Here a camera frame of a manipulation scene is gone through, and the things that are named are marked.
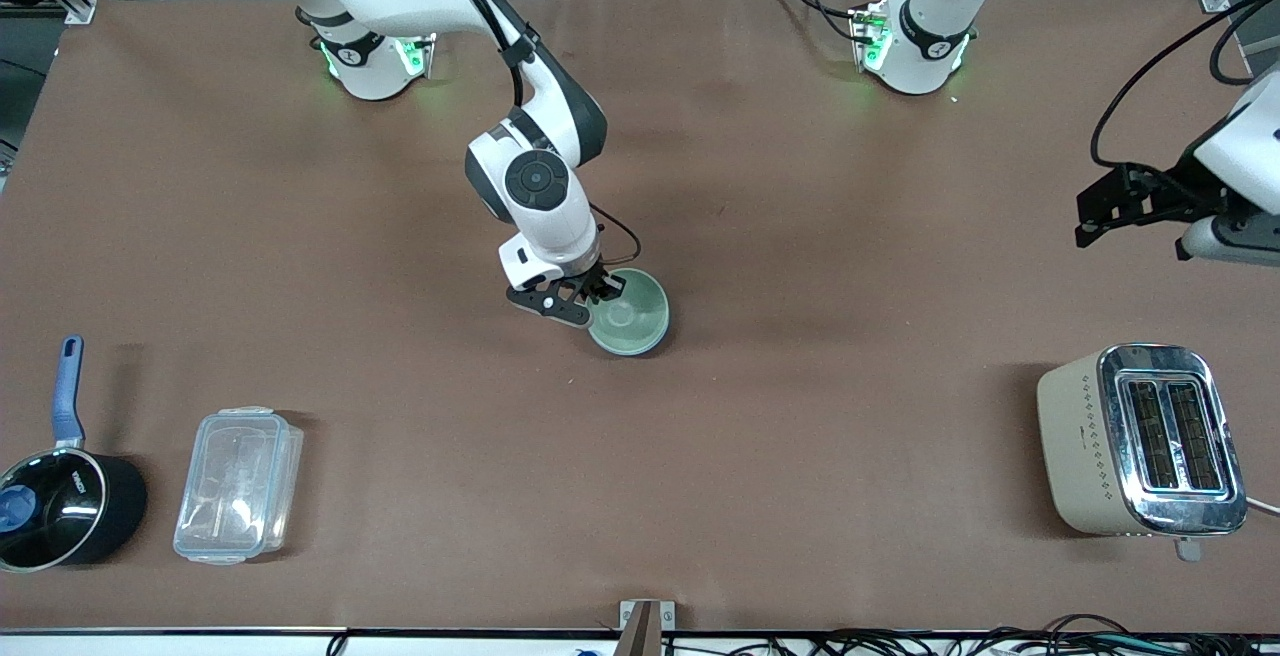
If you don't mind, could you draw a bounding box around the green bowl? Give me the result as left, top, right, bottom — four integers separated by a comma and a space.
586, 267, 671, 358

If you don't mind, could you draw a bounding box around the brown table mat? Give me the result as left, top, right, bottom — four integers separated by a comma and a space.
0, 0, 1280, 635

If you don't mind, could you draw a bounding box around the beige chrome toaster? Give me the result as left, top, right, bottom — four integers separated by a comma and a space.
1036, 342, 1250, 563

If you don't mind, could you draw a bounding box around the clear plastic food container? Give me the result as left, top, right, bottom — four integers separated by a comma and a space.
172, 406, 305, 567

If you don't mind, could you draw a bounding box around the glass lid blue knob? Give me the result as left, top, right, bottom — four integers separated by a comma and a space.
0, 447, 107, 570

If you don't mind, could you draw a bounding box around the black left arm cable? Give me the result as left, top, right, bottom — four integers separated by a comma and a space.
1088, 0, 1280, 169

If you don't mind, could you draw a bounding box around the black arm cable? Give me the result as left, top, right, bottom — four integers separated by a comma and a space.
1088, 0, 1280, 169
428, 0, 643, 269

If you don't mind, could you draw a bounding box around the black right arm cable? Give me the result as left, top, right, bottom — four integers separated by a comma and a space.
428, 0, 643, 269

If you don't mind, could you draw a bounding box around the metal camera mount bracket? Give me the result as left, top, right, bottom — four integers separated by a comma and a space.
618, 599, 677, 656

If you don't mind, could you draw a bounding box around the black looped cable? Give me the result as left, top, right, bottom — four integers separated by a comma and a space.
1042, 613, 1133, 639

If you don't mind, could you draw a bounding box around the black pot blue handle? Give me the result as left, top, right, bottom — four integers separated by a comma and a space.
0, 335, 149, 574

